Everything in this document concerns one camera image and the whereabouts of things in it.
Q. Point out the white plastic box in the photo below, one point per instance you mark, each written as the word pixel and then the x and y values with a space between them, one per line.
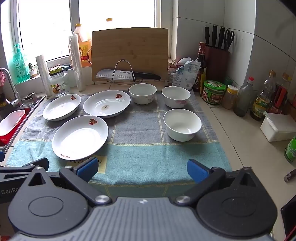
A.
pixel 277 127

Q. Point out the glass jar with label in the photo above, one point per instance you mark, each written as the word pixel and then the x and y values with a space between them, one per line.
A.
pixel 59 85

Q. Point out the grey teal checked towel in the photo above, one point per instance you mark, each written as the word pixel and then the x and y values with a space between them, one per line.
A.
pixel 138 139

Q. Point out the orange cooking oil jug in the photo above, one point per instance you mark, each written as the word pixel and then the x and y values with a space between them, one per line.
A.
pixel 83 46

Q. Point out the black kitchen scissors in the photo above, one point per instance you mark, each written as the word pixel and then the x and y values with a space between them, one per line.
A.
pixel 229 39

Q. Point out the short plastic wrap roll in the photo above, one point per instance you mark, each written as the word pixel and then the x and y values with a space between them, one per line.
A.
pixel 44 74

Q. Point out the green cap bottle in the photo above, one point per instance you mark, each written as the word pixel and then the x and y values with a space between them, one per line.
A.
pixel 227 81

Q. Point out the white bowl pink flowers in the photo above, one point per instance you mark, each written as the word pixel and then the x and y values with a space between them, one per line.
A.
pixel 142 92
pixel 179 97

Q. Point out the steel sink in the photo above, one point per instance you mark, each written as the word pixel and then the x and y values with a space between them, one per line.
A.
pixel 34 104

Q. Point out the white plate with brown stain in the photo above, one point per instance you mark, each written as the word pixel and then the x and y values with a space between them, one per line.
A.
pixel 108 102

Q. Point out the steel faucet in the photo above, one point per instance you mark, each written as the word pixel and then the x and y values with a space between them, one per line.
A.
pixel 10 83

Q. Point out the pink cloth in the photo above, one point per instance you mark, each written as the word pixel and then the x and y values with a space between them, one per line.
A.
pixel 2 77

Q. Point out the bamboo cutting board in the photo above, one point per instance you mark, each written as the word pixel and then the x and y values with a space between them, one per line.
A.
pixel 129 48

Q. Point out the dark soy sauce bottle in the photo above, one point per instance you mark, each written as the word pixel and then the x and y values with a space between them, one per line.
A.
pixel 201 60

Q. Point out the green lid sauce jar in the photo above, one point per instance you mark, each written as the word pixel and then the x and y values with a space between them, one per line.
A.
pixel 213 92

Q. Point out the red basin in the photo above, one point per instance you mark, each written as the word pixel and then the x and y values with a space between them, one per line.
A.
pixel 16 136

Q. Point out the green can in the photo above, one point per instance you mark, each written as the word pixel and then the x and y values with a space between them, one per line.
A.
pixel 291 149

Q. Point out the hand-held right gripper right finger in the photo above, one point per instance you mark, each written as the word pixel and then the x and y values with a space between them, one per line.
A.
pixel 196 172

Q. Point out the glass bottle red cap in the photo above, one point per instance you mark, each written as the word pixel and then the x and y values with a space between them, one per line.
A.
pixel 244 99

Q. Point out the orange cap bottle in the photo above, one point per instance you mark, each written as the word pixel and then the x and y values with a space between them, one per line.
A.
pixel 109 22

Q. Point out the clear oil bottle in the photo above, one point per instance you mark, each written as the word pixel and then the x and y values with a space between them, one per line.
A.
pixel 262 99

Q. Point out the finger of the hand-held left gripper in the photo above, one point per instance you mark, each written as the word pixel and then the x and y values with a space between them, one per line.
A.
pixel 13 172

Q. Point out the dark object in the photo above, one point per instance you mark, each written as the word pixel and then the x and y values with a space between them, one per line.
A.
pixel 290 217

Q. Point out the window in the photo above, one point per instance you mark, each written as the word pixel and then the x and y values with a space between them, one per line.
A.
pixel 46 27

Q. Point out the white plate fruit print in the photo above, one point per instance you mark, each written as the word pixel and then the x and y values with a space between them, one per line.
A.
pixel 60 109
pixel 78 139

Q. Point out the small potted plant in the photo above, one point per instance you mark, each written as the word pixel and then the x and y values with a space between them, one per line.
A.
pixel 33 70

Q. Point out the dark red knife block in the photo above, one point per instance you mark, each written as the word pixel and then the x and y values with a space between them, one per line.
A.
pixel 217 64

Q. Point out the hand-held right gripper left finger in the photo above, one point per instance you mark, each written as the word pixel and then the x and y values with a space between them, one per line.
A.
pixel 86 168

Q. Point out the white printed bag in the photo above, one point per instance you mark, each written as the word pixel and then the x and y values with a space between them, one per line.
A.
pixel 186 75

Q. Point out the red white packet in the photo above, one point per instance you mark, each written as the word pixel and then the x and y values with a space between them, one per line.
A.
pixel 174 69

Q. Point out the yellow labelled bottle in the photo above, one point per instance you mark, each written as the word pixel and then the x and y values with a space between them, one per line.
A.
pixel 203 84

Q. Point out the plain white bowl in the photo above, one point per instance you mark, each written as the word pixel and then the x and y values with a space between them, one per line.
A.
pixel 182 125

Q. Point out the white colander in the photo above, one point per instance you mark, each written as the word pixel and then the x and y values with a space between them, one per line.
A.
pixel 11 122

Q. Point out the green soap bottle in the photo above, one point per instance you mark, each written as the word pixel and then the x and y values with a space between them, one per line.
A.
pixel 20 64

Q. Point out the yellow lid spice jar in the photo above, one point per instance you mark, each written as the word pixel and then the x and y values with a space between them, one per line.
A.
pixel 229 97

